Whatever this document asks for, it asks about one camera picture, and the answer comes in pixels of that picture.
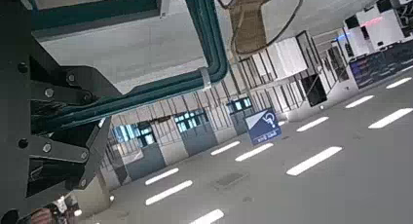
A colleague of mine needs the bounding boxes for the rectangular ceiling light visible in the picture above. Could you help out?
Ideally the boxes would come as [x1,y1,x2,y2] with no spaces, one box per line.
[285,146,344,177]
[344,93,375,109]
[367,107,413,131]
[209,140,242,157]
[144,179,194,206]
[295,116,330,133]
[189,208,225,224]
[385,76,413,90]
[235,142,275,163]
[144,167,180,186]

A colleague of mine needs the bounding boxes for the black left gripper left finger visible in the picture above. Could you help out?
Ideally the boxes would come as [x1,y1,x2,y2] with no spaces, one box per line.
[24,116,114,200]

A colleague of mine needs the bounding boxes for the black cable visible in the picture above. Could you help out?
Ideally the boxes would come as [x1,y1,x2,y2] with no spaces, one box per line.
[211,0,305,56]

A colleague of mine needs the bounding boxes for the teal plastic crate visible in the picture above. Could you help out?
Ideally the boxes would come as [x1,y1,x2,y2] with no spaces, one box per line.
[19,0,230,134]

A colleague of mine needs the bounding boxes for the blue accessibility sign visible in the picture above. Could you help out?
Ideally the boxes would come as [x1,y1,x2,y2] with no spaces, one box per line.
[243,107,283,147]

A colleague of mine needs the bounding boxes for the white shelf units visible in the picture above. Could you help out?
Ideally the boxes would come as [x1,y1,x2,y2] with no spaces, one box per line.
[343,0,413,57]

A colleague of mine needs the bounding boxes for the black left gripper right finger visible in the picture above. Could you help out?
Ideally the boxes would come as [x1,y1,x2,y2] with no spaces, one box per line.
[29,55,124,105]

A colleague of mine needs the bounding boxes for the beige table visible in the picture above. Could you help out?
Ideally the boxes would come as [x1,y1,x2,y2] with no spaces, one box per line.
[227,0,305,56]

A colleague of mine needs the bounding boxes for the dark display wall panel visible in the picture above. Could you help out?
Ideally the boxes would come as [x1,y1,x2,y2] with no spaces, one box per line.
[348,38,413,91]

